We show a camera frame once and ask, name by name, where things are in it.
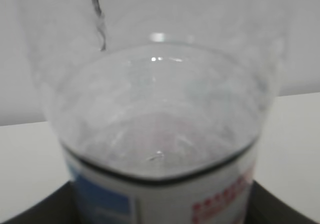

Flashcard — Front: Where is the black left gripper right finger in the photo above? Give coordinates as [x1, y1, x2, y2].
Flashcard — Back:
[246, 181, 317, 224]

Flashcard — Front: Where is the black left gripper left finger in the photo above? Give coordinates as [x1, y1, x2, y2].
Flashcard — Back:
[3, 182, 80, 224]

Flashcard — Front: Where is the clear plastic water bottle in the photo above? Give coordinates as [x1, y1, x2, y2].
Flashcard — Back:
[18, 0, 290, 224]

